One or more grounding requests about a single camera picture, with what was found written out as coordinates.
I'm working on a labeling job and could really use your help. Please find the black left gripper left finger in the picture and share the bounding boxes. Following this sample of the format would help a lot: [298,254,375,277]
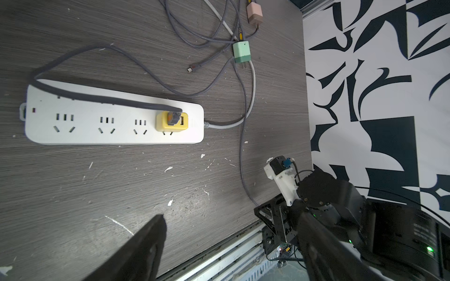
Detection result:
[84,214,167,281]

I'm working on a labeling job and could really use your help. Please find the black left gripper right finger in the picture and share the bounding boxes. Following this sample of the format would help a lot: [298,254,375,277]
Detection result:
[289,200,383,281]

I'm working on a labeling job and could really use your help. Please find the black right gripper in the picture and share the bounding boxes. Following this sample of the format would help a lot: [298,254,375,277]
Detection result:
[254,194,299,255]

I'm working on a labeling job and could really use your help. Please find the yellow USB wall charger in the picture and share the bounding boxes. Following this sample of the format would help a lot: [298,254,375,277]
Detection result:
[155,111,189,133]

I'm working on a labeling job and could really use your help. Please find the grey USB cable yellow charger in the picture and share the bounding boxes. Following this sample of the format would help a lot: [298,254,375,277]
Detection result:
[27,43,261,208]

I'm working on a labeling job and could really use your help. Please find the white power strip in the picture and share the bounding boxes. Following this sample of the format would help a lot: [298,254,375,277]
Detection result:
[19,80,204,145]

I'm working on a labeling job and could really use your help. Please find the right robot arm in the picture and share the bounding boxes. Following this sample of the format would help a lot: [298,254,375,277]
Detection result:
[254,170,450,281]

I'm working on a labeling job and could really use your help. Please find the white power strip cord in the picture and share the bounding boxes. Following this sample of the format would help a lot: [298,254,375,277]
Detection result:
[202,0,257,130]

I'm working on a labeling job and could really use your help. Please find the green USB wall charger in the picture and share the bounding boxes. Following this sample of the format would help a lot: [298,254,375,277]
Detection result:
[232,41,251,64]

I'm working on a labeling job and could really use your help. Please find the grey USB cable green charger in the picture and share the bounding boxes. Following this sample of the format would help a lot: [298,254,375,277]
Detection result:
[159,1,241,73]

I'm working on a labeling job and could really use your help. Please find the pink USB wall charger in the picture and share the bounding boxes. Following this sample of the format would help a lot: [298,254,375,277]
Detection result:
[246,1,263,26]

